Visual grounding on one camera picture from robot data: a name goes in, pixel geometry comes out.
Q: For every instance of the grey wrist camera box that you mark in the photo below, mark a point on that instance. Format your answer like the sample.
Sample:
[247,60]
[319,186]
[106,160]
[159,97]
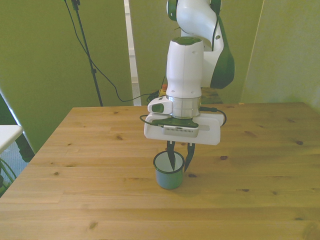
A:
[180,132]

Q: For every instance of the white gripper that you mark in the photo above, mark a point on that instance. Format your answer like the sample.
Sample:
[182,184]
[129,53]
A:
[208,136]

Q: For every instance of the white side table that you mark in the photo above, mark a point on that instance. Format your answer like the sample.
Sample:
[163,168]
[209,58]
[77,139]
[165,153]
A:
[8,136]

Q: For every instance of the wooden stool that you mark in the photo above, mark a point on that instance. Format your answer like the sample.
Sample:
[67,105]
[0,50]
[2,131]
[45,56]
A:
[212,96]

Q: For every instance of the black tripod stand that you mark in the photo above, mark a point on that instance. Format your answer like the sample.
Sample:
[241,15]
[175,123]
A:
[86,47]

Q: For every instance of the white vertical frame strip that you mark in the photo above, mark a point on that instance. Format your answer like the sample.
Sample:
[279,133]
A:
[132,50]

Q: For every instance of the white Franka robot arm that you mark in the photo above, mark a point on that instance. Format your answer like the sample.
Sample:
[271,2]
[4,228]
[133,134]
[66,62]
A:
[185,70]

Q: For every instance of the yellow emergency stop button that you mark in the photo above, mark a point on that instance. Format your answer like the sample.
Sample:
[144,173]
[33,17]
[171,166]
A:
[164,90]

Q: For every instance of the blue enamel mug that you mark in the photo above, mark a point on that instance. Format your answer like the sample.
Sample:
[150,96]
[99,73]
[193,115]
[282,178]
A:
[168,178]

